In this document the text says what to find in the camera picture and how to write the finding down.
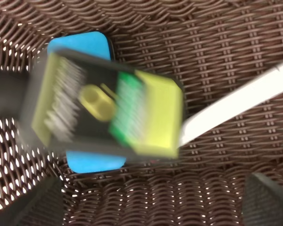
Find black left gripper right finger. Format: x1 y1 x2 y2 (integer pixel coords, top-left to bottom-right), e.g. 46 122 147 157
242 173 283 226

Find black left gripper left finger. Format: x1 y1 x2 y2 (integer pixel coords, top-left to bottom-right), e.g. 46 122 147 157
0 178 64 226

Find dark green rectangular bottle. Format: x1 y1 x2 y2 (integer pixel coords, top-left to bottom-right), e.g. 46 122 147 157
0 48 184 160

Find white marker red caps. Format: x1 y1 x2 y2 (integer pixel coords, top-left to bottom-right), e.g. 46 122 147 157
179 63 283 146

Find blue whiteboard eraser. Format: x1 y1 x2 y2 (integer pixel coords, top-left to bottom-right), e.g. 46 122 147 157
47 31 126 173

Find dark brown wicker basket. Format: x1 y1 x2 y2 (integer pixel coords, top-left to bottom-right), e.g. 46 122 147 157
0 0 283 226

